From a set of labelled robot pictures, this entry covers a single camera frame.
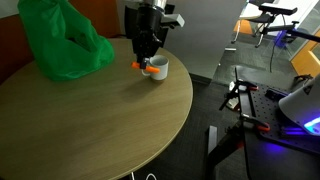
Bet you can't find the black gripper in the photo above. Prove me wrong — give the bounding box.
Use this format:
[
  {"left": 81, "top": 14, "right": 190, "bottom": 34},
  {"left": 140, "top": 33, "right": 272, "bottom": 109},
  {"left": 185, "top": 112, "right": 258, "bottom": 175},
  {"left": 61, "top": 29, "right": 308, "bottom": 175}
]
[{"left": 132, "top": 5, "right": 165, "bottom": 70}]

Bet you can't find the orange sharpie marker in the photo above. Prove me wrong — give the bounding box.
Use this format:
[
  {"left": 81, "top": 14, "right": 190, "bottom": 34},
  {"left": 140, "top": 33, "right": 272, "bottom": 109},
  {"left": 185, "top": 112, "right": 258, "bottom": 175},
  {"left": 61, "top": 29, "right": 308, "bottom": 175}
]
[{"left": 131, "top": 61, "right": 161, "bottom": 74}]

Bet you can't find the white ceramic mug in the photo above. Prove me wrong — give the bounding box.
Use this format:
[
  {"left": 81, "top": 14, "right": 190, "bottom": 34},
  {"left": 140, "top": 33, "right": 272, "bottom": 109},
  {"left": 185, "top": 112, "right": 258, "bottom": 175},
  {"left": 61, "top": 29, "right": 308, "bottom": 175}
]
[{"left": 140, "top": 54, "right": 170, "bottom": 82}]

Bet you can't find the black chair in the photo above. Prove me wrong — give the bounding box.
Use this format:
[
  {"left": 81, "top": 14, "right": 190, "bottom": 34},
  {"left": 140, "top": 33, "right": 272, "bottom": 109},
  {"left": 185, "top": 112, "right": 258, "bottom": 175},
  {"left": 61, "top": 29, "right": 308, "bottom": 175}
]
[{"left": 123, "top": 0, "right": 176, "bottom": 49}]

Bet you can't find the green plastic bag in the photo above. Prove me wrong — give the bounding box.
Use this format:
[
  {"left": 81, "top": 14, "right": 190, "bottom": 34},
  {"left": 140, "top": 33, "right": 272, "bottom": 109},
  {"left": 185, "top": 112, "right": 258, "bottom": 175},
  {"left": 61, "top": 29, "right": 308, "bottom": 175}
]
[{"left": 17, "top": 0, "right": 116, "bottom": 83}]

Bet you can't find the grey flat bar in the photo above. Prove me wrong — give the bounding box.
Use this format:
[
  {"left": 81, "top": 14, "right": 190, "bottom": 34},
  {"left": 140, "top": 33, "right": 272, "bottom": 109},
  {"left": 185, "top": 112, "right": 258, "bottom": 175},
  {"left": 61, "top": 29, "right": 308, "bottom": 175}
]
[{"left": 208, "top": 125, "right": 219, "bottom": 155}]

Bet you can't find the black orange-tipped clamp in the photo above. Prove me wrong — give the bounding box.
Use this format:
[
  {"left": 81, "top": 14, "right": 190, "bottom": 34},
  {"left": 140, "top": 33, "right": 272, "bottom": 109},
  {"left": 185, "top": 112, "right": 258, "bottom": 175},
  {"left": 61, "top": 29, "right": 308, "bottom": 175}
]
[
  {"left": 239, "top": 113, "right": 271, "bottom": 133},
  {"left": 233, "top": 79, "right": 260, "bottom": 93}
]

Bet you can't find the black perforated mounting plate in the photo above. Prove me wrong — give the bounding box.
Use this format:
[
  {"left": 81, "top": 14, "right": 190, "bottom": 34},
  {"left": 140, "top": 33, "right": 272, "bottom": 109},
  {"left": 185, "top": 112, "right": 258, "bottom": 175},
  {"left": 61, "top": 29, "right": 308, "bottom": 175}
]
[{"left": 238, "top": 79, "right": 320, "bottom": 155}]

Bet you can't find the small black box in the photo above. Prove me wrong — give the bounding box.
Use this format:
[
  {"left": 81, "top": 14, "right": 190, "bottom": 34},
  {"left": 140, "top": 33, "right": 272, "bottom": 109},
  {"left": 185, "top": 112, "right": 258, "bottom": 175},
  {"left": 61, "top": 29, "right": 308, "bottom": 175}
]
[{"left": 264, "top": 88, "right": 290, "bottom": 101}]

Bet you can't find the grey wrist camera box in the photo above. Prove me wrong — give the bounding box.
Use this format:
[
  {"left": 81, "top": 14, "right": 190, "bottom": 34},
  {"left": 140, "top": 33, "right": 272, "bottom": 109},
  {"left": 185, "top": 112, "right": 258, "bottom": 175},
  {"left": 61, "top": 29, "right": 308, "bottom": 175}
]
[{"left": 159, "top": 3, "right": 186, "bottom": 30}]

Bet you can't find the white plastic bracket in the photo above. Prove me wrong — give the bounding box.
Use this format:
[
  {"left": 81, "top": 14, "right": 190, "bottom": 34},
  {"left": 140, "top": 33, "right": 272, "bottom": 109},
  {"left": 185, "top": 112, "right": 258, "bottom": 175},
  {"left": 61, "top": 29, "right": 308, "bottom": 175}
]
[{"left": 227, "top": 81, "right": 241, "bottom": 110}]

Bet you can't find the white cable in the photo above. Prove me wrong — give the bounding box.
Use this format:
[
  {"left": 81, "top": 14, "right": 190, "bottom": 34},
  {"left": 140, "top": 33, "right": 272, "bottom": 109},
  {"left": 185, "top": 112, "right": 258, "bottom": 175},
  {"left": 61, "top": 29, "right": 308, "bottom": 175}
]
[{"left": 128, "top": 171, "right": 158, "bottom": 180}]

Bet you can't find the black stand frame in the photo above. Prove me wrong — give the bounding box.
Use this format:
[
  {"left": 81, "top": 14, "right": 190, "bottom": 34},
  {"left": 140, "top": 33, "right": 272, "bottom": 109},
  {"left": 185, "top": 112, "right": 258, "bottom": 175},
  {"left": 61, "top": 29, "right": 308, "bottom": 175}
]
[{"left": 204, "top": 66, "right": 256, "bottom": 180}]

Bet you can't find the black stereo camera bar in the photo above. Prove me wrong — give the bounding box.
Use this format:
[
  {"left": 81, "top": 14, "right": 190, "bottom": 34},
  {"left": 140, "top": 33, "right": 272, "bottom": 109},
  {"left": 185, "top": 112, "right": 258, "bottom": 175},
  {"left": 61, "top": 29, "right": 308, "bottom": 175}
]
[{"left": 258, "top": 3, "right": 299, "bottom": 16}]

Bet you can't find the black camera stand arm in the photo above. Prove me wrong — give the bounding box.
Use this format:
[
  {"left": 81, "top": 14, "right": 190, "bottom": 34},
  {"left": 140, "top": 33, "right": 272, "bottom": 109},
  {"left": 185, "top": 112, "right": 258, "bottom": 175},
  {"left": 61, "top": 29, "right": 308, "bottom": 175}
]
[{"left": 261, "top": 20, "right": 320, "bottom": 43}]

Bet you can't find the black cable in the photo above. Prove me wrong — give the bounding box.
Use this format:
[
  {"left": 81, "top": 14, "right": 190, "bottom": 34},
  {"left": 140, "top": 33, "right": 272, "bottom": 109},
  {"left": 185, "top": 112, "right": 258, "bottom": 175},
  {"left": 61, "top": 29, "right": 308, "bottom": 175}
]
[{"left": 293, "top": 74, "right": 315, "bottom": 90}]

